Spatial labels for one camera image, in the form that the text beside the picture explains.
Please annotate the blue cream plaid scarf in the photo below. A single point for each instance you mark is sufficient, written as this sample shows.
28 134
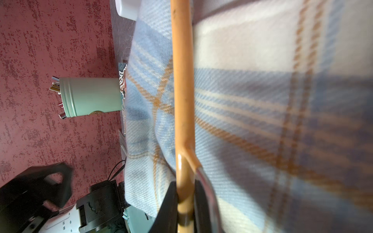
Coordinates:
284 113

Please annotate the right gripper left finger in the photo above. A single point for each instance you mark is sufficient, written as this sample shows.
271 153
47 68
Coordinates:
166 220

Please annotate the green cup with straws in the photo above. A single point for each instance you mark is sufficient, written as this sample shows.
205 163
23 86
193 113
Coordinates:
87 96

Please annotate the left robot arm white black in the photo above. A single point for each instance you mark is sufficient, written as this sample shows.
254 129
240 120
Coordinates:
102 206

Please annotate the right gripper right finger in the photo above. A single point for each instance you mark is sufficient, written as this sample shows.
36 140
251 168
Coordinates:
203 199

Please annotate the orange plastic hanger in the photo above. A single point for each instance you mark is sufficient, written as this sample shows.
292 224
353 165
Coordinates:
188 167

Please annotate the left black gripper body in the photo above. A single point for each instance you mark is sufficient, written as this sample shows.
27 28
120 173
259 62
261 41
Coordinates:
23 212

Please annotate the white and steel clothes rack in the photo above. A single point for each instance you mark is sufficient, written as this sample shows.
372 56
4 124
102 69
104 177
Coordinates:
128 9

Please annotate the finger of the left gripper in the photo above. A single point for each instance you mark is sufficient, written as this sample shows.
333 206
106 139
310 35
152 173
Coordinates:
44 183

